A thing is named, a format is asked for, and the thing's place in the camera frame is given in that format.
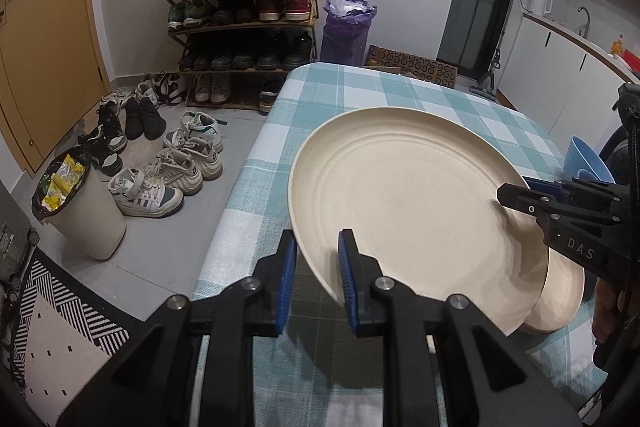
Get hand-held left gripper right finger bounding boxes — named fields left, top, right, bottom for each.
left=337, top=229, right=583, bottom=427

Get cream plate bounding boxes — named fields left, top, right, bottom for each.
left=288, top=107, right=551, bottom=338
left=522, top=251, right=586, bottom=334

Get circle patterned cardboard box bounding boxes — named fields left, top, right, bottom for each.
left=367, top=45, right=459, bottom=89

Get white base cabinets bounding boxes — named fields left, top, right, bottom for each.
left=496, top=9, right=640, bottom=154

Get cream trash bin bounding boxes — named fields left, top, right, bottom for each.
left=31, top=147, right=127, bottom=261

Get wooden door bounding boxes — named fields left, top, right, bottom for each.
left=0, top=0, right=112, bottom=176

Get person's right hand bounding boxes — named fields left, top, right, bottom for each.
left=591, top=277, right=628, bottom=350

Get shoe rack with shoes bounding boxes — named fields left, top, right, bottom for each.
left=148, top=0, right=319, bottom=115

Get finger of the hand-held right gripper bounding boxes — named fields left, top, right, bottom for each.
left=497, top=183, right=618, bottom=228
left=522, top=177, right=628, bottom=208

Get purple plastic bag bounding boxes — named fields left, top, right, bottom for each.
left=320, top=0, right=377, bottom=66

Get person's dark clothing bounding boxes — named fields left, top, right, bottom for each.
left=580, top=337, right=640, bottom=427

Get scattered sneakers group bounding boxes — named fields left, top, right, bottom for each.
left=76, top=72, right=224, bottom=221

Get grey floor mop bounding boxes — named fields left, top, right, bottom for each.
left=470, top=21, right=507, bottom=100

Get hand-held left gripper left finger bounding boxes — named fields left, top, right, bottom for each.
left=57, top=229, right=298, bottom=427

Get teal checked tablecloth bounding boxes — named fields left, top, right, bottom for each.
left=192, top=64, right=608, bottom=427

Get black white patterned rug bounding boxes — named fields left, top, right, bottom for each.
left=0, top=251, right=132, bottom=410

